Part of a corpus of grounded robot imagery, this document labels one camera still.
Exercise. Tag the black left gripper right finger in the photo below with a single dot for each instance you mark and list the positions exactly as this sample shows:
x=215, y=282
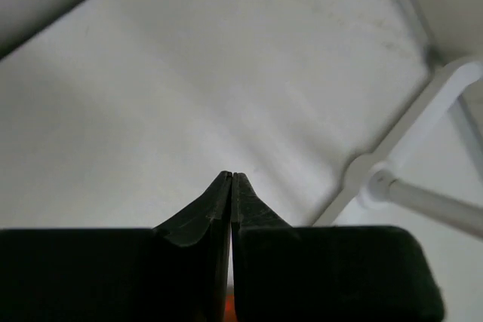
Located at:
x=334, y=273

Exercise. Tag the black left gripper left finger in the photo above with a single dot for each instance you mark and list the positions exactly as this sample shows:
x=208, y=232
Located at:
x=176, y=271

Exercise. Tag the orange camouflage trousers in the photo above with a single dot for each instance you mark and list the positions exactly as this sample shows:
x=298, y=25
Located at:
x=229, y=313

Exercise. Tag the white clothes rack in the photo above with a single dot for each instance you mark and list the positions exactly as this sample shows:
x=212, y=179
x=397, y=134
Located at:
x=372, y=178

